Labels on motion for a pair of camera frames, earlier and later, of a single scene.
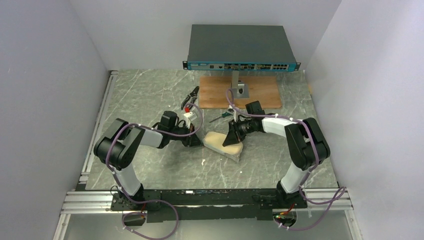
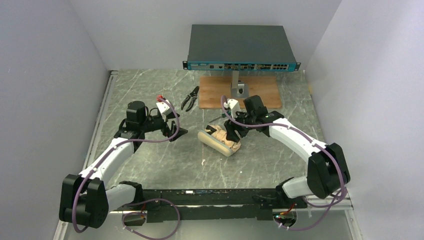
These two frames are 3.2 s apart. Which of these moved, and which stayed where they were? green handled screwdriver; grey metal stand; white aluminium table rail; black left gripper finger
Moved: black left gripper finger
Stayed: white aluminium table rail; grey metal stand; green handled screwdriver
